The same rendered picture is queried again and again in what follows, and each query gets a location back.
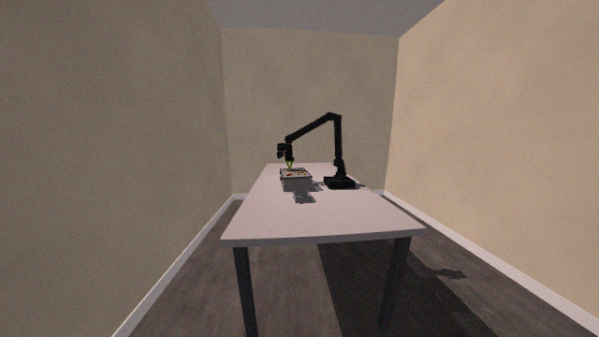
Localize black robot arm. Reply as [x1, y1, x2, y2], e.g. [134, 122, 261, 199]
[277, 112, 349, 180]

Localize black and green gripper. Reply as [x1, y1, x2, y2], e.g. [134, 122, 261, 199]
[285, 151, 294, 169]

